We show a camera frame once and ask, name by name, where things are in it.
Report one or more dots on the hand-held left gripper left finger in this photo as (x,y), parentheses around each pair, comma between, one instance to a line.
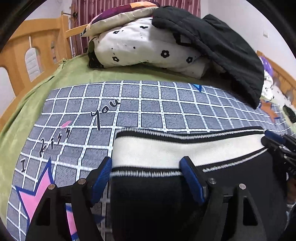
(101,178)

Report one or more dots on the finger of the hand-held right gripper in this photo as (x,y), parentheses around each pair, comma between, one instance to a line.
(274,136)

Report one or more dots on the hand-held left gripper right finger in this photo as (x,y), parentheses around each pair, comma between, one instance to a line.
(192,183)

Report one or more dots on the black pants with white waistband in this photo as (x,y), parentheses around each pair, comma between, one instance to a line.
(161,148)

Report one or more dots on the purple plush toy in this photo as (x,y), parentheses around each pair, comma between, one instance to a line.
(267,67)

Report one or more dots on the grey checked blanket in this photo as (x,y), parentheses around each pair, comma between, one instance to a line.
(161,106)

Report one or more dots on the black jacket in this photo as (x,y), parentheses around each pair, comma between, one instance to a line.
(219,51)

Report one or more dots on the green bed sheet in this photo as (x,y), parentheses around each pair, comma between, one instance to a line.
(27,104)

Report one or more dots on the purple and orange pillow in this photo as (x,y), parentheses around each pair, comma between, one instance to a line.
(111,16)

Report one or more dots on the white floral folded quilt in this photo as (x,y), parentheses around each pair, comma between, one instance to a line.
(81,9)

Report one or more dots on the wooden bed frame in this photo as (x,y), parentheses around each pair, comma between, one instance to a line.
(16,41)

